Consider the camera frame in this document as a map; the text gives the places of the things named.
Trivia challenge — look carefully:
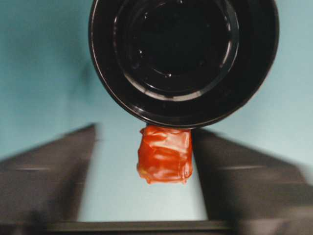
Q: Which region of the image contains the black cup holder red handle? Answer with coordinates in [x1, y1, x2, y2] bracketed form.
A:
[88, 0, 280, 186]

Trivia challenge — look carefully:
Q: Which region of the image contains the blue-green table cloth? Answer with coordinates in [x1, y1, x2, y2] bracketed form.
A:
[0, 0, 313, 223]

